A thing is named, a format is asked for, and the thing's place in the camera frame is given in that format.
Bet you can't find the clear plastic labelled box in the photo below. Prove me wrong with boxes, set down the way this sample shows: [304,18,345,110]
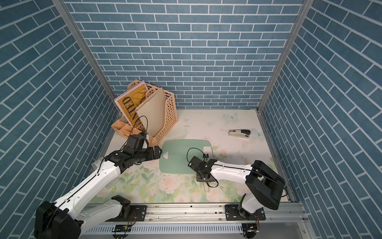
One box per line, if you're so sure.
[92,158,102,170]

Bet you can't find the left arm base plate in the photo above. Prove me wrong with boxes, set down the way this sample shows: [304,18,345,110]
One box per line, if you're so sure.
[115,205,147,223]

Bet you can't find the black grey stapler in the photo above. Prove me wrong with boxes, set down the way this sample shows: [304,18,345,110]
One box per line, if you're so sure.
[228,129,251,139]

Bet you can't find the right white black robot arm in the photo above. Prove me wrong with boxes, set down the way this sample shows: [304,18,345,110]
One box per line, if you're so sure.
[188,156,286,214]

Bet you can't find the green cutting board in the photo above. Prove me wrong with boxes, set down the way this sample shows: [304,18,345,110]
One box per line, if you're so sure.
[159,139,211,174]

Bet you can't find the aluminium front rail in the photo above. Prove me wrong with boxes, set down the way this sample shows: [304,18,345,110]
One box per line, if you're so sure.
[80,203,309,225]

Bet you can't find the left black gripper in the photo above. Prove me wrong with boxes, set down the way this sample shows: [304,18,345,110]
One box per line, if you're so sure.
[133,144,164,163]

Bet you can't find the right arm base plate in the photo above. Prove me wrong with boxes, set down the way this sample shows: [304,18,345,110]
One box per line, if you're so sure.
[225,204,266,221]

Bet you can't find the left circuit board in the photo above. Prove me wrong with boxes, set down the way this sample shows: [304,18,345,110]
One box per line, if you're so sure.
[112,225,131,234]

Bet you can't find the yellow wanted poster book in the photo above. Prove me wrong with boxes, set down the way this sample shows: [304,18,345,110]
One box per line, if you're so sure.
[114,80,148,127]

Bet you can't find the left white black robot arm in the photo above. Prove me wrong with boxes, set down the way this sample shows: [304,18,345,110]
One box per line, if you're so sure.
[34,134,162,239]

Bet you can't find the beige folder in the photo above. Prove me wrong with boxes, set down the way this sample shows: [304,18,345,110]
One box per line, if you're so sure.
[136,88,166,137]

